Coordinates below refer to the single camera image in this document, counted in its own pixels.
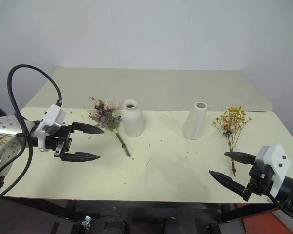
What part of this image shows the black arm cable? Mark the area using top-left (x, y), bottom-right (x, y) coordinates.
top-left (0, 64), bottom-right (63, 205)
top-left (265, 189), bottom-right (293, 221)

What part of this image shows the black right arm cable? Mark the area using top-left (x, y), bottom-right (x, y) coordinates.
top-left (265, 189), bottom-right (293, 221)

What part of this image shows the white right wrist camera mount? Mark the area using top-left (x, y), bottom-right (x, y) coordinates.
top-left (255, 143), bottom-right (292, 198)

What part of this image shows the silver metal clamp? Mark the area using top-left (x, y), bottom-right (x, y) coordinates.
top-left (80, 215), bottom-right (93, 229)

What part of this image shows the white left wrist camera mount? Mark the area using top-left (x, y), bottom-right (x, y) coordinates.
top-left (36, 104), bottom-right (65, 152)

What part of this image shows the white conical vase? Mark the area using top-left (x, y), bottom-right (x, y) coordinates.
top-left (181, 101), bottom-right (209, 140)

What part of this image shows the yellow dried flower bouquet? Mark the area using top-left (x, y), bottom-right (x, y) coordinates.
top-left (211, 105), bottom-right (253, 177)

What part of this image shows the white bottle-shaped vase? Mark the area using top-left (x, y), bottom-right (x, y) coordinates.
top-left (121, 98), bottom-right (145, 137)

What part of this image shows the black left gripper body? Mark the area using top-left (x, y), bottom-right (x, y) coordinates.
top-left (45, 124), bottom-right (73, 159)

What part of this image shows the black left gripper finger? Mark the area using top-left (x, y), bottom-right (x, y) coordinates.
top-left (71, 121), bottom-right (105, 135)
top-left (59, 151), bottom-right (102, 163)

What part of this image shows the red floor mat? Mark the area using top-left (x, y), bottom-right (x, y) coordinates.
top-left (234, 202), bottom-right (293, 234)

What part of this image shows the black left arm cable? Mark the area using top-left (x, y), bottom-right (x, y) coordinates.
top-left (0, 64), bottom-right (63, 205)

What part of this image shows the pink dried flower bouquet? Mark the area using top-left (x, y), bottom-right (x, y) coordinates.
top-left (88, 96), bottom-right (135, 160)

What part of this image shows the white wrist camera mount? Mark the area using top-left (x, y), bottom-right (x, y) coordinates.
top-left (36, 104), bottom-right (65, 152)
top-left (255, 143), bottom-right (292, 198)

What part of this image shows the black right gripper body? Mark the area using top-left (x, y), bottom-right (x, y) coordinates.
top-left (242, 163), bottom-right (276, 202)

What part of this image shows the black metal table frame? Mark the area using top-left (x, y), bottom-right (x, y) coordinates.
top-left (3, 196), bottom-right (293, 224)

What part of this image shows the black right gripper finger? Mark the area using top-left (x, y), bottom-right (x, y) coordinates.
top-left (224, 151), bottom-right (257, 167)
top-left (209, 170), bottom-right (247, 196)

